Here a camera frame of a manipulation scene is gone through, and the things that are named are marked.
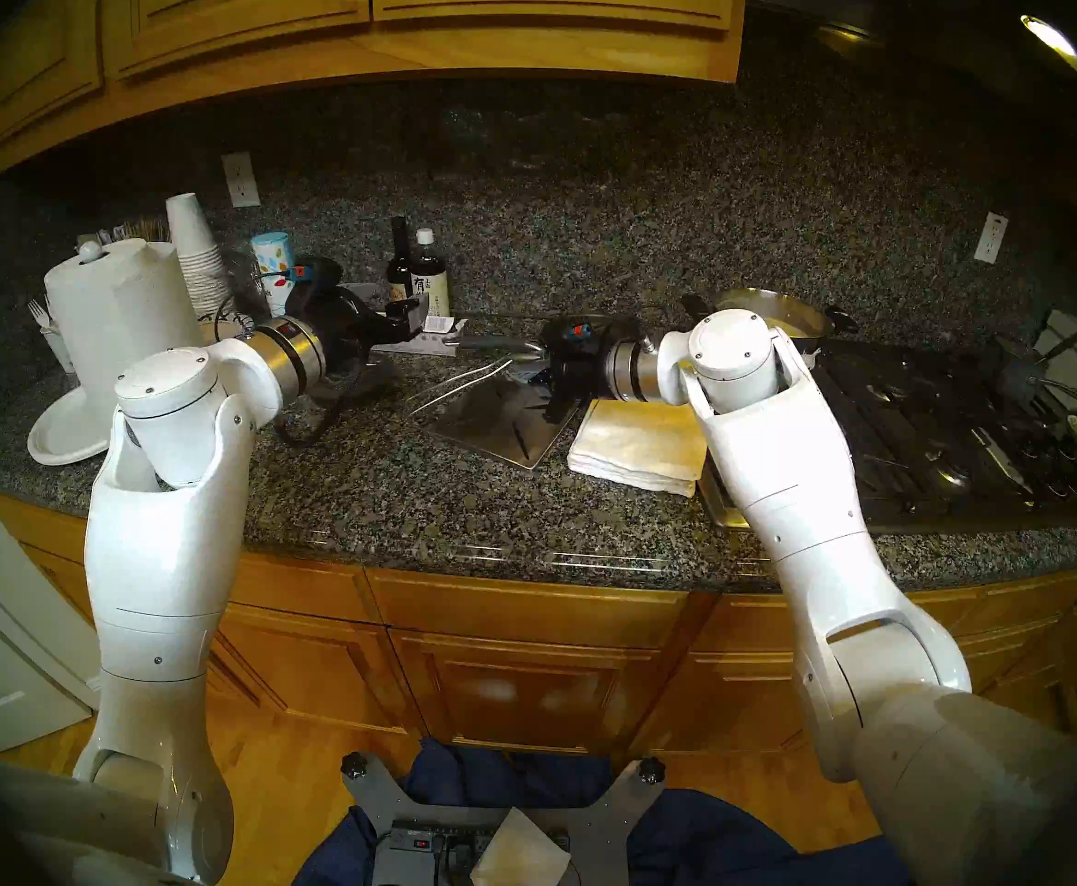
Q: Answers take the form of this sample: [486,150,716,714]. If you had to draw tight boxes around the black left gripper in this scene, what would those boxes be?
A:
[312,289,431,377]

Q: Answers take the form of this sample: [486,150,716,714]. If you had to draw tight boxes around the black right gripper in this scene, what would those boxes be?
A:
[527,340,615,425]

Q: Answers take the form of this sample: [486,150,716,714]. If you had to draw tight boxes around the steel wire holder arm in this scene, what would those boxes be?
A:
[405,356,549,419]

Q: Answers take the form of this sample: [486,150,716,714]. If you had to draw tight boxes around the white napkin stack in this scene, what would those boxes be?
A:
[568,398,710,497]

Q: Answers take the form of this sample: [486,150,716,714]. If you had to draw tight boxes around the steel napkin holder plate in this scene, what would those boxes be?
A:
[428,377,586,470]

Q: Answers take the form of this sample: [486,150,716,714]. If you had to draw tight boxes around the blue white foil box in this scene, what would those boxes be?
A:
[345,284,467,357]

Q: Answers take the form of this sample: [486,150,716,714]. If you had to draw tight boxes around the soy sauce bottle white cap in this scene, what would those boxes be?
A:
[409,228,452,318]

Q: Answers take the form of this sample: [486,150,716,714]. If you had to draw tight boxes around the dark wine bottle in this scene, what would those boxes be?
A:
[386,216,415,304]

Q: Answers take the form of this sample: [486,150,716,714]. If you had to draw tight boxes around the leaf print cylinder container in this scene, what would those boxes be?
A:
[251,233,298,317]

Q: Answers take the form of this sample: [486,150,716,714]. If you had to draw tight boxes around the clear plastic bag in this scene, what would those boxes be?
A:
[220,243,267,317]

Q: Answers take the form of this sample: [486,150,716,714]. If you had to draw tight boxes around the white paper cup stack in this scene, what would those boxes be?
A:
[166,193,235,320]

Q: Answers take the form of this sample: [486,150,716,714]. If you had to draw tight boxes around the steel cooking pot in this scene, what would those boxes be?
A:
[682,289,861,357]

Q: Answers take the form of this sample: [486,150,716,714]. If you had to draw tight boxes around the white paper towel roll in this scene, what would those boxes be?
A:
[45,238,212,461]

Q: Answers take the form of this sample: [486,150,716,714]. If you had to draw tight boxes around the wooden lower cabinet door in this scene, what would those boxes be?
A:
[631,649,812,754]
[202,605,410,736]
[389,628,664,754]

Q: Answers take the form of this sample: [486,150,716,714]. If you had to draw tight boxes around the white cup plastic forks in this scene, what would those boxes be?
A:
[26,298,78,375]

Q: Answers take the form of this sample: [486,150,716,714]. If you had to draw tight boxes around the white paper plate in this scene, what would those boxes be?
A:
[27,386,115,467]

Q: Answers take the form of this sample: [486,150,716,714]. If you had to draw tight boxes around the steel gas cooktop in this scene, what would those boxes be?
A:
[697,335,1077,536]

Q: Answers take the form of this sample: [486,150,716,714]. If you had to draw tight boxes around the loose white paper sheet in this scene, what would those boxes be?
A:
[469,808,572,886]

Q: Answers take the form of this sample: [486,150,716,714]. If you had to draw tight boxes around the grey power strip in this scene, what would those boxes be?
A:
[372,824,572,886]

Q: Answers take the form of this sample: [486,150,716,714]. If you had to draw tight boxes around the dark blue cloth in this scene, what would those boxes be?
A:
[291,738,909,886]

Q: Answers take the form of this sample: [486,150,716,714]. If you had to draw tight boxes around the dark range hood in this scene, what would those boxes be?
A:
[746,0,1077,156]

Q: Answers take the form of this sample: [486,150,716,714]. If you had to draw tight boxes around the range hood light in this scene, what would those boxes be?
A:
[1020,15,1077,80]

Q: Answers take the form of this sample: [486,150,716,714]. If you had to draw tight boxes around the dark frying pan grey handle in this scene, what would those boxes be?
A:
[444,312,650,357]

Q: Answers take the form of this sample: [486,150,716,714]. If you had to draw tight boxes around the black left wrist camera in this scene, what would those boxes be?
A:
[285,257,346,304]

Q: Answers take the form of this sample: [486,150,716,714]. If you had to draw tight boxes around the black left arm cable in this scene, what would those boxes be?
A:
[215,266,364,447]

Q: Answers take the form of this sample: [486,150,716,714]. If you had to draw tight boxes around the wooden lower cabinet frame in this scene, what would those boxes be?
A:
[0,487,1077,756]

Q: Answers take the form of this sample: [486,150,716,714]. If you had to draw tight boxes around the wooden cabinet frame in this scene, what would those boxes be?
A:
[0,487,1077,756]
[0,0,748,176]

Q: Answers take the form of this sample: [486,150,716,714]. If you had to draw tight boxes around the wooden upper cabinet frame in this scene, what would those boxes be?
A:
[0,0,748,176]

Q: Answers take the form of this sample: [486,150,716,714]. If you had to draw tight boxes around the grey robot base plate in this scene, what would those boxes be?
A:
[342,753,667,886]

